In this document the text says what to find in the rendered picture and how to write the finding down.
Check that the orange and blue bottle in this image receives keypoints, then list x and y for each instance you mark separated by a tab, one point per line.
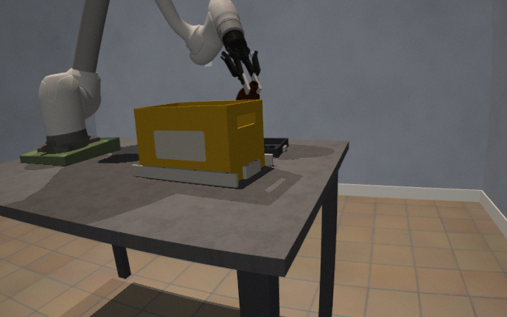
252	94

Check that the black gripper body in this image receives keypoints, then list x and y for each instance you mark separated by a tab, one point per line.
232	39

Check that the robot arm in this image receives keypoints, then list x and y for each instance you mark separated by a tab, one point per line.
66	100

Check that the yellow-brown crate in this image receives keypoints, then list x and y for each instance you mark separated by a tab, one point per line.
220	135

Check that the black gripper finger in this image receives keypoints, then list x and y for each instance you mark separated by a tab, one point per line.
253	68
238	71

